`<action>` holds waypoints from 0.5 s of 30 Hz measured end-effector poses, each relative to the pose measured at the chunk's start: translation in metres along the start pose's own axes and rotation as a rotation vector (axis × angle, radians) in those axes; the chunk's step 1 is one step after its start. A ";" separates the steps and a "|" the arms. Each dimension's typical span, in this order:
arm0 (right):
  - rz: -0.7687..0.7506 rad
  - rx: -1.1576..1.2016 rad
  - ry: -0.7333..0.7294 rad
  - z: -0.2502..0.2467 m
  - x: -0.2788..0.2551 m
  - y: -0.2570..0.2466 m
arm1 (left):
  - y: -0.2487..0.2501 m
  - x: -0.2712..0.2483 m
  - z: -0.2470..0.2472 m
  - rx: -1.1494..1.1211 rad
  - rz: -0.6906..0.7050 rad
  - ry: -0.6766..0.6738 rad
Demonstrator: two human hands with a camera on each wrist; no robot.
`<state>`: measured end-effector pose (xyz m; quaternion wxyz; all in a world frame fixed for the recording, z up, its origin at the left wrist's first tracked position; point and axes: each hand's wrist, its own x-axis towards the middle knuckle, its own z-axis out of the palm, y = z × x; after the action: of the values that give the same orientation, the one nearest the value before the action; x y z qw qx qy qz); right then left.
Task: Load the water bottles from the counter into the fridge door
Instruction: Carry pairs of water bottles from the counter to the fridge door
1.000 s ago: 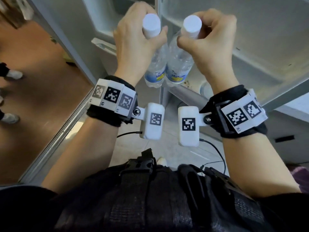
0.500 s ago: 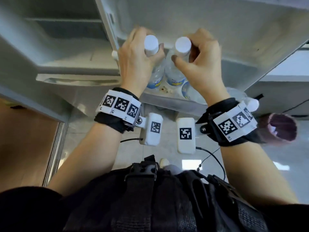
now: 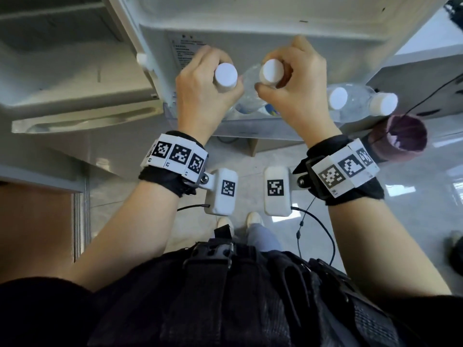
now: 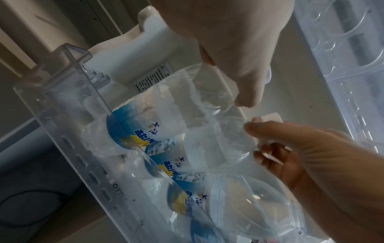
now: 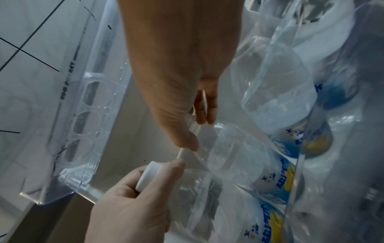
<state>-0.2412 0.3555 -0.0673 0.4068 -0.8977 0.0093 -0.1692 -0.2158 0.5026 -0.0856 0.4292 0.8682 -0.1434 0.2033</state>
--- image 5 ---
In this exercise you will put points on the person's right hand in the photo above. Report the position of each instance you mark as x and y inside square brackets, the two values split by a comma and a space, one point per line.
[180, 59]

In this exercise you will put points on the person's left hand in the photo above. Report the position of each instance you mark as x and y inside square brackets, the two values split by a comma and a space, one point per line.
[129, 213]

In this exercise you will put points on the grey fridge door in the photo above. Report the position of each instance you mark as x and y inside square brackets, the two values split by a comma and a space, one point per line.
[141, 147]

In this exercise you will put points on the clear fridge door shelf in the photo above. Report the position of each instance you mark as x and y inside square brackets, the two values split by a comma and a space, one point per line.
[345, 194]

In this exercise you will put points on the clear egg pocket tray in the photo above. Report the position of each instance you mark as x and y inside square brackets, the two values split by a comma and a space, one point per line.
[78, 114]

